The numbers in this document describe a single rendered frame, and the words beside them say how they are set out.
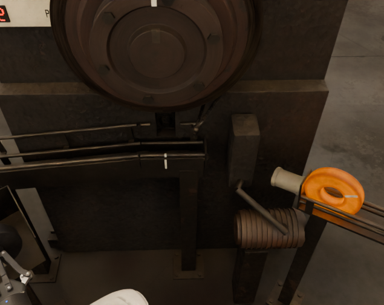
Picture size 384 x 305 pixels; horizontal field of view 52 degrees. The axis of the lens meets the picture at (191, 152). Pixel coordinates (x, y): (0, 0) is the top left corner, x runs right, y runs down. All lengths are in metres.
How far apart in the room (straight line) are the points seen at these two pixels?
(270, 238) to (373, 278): 0.73
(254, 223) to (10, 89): 0.83
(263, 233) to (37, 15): 0.88
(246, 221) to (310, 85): 0.45
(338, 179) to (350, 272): 0.85
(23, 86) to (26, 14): 0.23
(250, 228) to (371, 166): 1.19
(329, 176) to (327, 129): 1.35
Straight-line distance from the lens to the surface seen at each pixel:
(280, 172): 1.20
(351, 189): 1.12
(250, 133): 1.14
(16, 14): 1.13
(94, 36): 0.85
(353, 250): 1.96
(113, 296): 0.93
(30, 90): 1.24
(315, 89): 1.22
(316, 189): 1.16
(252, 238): 1.27
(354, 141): 2.43
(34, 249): 1.19
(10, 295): 0.97
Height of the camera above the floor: 1.57
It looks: 46 degrees down
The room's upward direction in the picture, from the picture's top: 1 degrees clockwise
